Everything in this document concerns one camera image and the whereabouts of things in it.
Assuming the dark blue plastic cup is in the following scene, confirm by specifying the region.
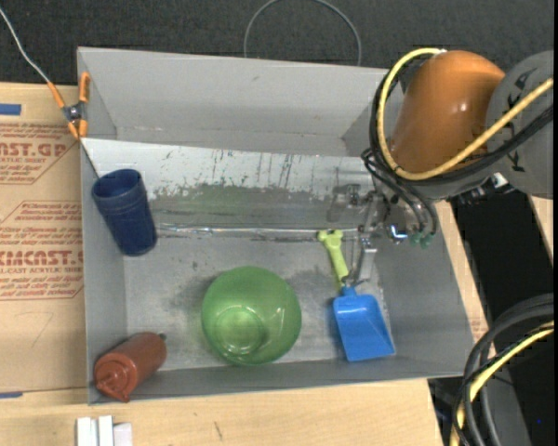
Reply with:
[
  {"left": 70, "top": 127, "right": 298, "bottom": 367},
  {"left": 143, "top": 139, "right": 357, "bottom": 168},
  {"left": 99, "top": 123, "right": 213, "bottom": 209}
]
[{"left": 91, "top": 168, "right": 159, "bottom": 257}]

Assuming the red-brown squeeze bottle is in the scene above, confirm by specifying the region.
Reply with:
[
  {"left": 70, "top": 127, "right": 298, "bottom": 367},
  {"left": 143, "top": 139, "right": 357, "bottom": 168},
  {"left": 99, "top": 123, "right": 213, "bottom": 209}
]
[{"left": 93, "top": 331, "right": 169, "bottom": 404}]

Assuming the grey metal bin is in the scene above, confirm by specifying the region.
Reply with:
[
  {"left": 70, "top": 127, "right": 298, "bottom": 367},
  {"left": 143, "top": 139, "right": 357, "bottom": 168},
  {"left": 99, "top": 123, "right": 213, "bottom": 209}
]
[{"left": 76, "top": 46, "right": 478, "bottom": 406}]

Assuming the clear green plastic bowl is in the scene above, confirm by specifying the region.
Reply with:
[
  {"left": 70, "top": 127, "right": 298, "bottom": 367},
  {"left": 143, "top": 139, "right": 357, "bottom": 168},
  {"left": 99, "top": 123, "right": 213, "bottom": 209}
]
[{"left": 200, "top": 265, "right": 303, "bottom": 367}]

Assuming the blue scoop with green handle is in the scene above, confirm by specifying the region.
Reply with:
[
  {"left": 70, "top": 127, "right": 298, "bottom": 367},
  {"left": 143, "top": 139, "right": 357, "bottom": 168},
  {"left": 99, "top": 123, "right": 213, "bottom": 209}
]
[{"left": 316, "top": 229, "right": 397, "bottom": 363}]

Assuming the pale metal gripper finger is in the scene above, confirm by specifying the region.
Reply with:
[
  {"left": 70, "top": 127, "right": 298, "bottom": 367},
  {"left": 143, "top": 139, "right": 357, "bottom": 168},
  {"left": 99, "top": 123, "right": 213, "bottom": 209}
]
[
  {"left": 348, "top": 237, "right": 361, "bottom": 282},
  {"left": 358, "top": 235, "right": 379, "bottom": 283}
]

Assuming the brown cardboard board red print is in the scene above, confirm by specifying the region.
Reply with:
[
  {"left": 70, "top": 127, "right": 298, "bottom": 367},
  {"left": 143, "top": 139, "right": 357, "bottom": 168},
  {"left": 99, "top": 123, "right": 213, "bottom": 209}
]
[{"left": 0, "top": 81, "right": 89, "bottom": 395}]

